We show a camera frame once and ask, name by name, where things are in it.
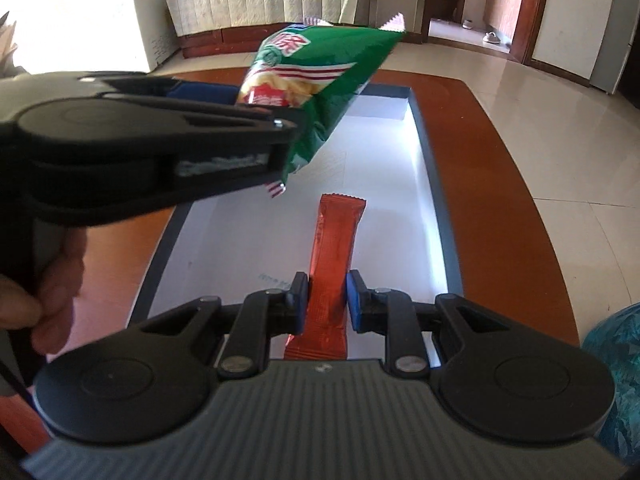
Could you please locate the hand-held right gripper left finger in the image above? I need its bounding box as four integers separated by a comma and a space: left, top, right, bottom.
127, 271, 310, 380

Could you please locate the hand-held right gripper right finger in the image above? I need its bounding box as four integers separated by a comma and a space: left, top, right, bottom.
346, 269, 526, 379

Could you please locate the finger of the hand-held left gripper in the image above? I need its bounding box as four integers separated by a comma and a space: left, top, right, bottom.
159, 104, 309, 202
106, 76, 242, 107

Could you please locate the red snack stick packet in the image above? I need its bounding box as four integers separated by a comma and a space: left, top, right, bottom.
284, 194, 367, 361

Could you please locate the blue-grey cardboard box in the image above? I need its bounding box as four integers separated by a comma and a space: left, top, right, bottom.
127, 80, 465, 361

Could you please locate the green chip bag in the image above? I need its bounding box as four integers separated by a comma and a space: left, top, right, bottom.
235, 12, 407, 203

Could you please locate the person's left hand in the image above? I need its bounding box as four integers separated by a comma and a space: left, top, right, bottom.
0, 229, 90, 357

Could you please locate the brown wooden tv cabinet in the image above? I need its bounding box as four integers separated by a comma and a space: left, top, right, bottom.
180, 19, 321, 59

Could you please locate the white chest freezer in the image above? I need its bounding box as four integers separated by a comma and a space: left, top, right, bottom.
10, 0, 182, 75

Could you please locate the white quilted cabinet cover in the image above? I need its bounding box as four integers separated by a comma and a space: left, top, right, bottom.
165, 0, 362, 39

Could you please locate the teal patterned bag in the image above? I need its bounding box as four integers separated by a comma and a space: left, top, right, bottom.
581, 302, 640, 461

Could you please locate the wooden kitchen cabinet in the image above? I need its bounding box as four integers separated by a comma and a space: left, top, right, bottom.
482, 0, 526, 36

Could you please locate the silver refrigerator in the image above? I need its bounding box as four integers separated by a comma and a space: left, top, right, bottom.
590, 0, 640, 96

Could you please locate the brown wooden door frame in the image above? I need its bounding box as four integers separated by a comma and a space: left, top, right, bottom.
420, 0, 554, 66

